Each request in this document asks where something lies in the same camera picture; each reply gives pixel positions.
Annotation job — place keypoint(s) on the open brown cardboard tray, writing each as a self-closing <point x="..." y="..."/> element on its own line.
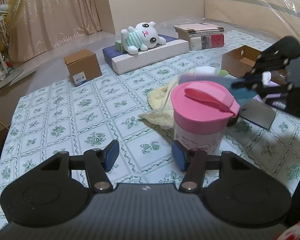
<point x="239" y="61"/>

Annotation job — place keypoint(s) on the white cloth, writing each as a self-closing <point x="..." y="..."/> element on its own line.
<point x="204" y="70"/>

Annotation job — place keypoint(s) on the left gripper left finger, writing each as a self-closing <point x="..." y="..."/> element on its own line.
<point x="97" y="163"/>

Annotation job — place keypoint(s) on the small closed cardboard box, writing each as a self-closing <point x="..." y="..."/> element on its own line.
<point x="82" y="66"/>

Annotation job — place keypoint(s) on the stack of books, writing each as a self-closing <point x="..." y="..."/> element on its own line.
<point x="201" y="35"/>

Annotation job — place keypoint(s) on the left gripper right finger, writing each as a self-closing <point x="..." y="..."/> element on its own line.
<point x="193" y="163"/>

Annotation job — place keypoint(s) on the plastic wrapped headboard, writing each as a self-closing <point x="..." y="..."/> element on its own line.
<point x="277" y="18"/>

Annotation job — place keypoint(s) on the pink lidded cup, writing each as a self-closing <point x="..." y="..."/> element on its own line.
<point x="201" y="111"/>

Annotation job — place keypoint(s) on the beige curtain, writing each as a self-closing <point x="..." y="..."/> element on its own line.
<point x="47" y="24"/>

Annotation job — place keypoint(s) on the yellow towel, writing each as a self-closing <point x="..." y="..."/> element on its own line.
<point x="159" y="100"/>

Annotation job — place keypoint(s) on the green microfibre cloth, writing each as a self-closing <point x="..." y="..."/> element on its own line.
<point x="222" y="73"/>

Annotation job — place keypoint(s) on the standing fan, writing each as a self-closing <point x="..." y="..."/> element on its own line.
<point x="22" y="32"/>

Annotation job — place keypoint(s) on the white flat box blue top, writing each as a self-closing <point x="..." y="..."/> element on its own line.
<point x="122" y="63"/>

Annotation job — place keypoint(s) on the white bunny plush toy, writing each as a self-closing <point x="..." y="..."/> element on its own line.
<point x="142" y="37"/>

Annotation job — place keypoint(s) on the small green box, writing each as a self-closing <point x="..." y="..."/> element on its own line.
<point x="119" y="47"/>

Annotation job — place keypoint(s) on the green floral tablecloth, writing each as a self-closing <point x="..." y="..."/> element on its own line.
<point x="61" y="117"/>

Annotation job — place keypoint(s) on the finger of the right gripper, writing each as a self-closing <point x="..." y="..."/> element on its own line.
<point x="258" y="86"/>
<point x="284" y="54"/>

